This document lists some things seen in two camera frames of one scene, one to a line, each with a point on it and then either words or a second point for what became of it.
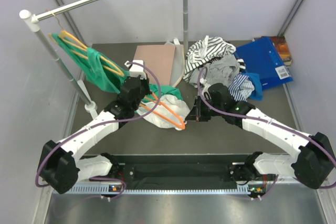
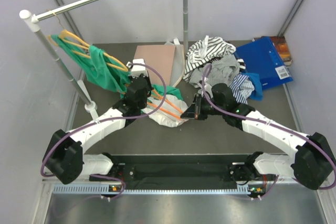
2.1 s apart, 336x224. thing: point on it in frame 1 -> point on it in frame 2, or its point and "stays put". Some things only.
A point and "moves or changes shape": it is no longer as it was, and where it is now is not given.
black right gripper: (196, 113) stays put
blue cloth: (256, 94) stays put
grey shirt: (219, 71) stays put
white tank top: (171, 113) moves or changes shape
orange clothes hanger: (182, 125) -> (156, 95)
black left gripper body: (145, 88) stays put
